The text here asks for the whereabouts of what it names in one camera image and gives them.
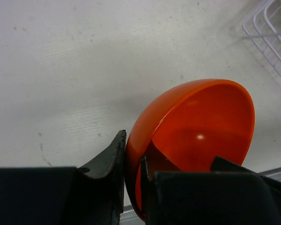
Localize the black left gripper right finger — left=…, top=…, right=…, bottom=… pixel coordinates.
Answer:
left=141, top=156, right=281, bottom=225

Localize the white wire dish rack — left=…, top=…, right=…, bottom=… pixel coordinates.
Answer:
left=242, top=0, right=281, bottom=79

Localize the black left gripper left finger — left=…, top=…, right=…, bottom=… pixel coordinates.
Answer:
left=0, top=130, right=126, bottom=225

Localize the orange plastic bowl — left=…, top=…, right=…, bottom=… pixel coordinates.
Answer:
left=125, top=79, right=255, bottom=219

